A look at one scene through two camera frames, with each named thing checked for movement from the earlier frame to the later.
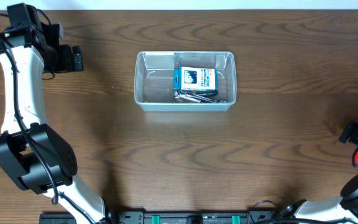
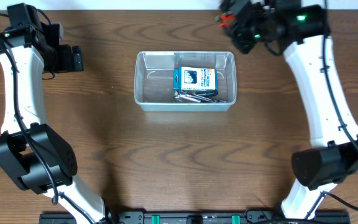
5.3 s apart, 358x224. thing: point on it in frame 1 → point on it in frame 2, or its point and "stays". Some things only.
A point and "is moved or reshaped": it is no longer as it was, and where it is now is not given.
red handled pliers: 356,155 is moved or reshaped
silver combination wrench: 188,98 stays
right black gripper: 346,133 → 239,34
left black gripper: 76,58 stays
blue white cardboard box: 195,78 stays
